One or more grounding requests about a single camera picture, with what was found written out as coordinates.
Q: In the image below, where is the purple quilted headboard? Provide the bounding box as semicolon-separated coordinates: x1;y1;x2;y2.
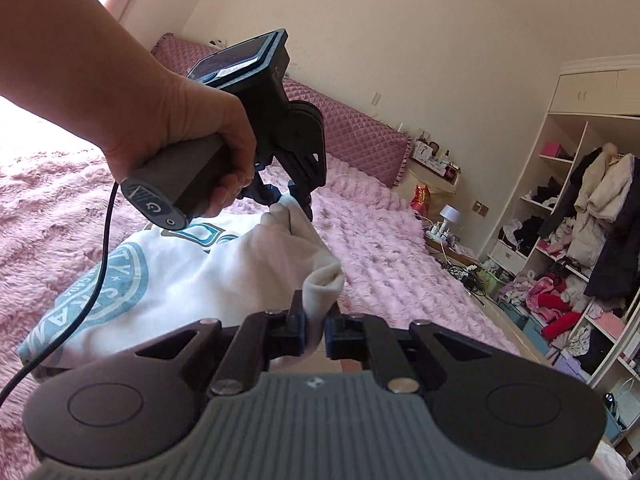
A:
151;32;411;188

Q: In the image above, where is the person left forearm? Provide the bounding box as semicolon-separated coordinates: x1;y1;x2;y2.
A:
1;0;174;157

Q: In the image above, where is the wooden bedside table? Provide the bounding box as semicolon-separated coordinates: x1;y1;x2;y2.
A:
425;235;480;266

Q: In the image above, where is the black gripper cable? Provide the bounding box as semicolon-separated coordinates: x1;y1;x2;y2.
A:
0;181;122;409

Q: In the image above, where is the pink fluffy bed blanket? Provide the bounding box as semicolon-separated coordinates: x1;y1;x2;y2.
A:
0;148;522;480

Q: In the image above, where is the red snack bag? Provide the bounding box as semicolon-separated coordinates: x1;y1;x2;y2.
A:
410;183;431;217

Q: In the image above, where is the person left hand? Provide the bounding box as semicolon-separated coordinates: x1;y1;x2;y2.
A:
96;62;256;217

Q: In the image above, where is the white open wardrobe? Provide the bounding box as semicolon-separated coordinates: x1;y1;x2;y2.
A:
487;54;640;411

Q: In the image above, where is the white table lamp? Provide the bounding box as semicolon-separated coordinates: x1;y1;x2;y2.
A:
438;205;461;235

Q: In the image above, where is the white printed sweatshirt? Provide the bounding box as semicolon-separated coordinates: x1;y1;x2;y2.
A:
17;195;345;382

